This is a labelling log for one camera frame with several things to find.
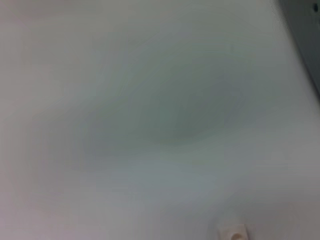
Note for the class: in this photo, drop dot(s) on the white building block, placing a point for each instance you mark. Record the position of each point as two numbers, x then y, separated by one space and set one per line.
232 233

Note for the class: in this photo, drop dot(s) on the grey-green perforated storage basket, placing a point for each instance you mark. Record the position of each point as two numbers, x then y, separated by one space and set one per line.
305 30

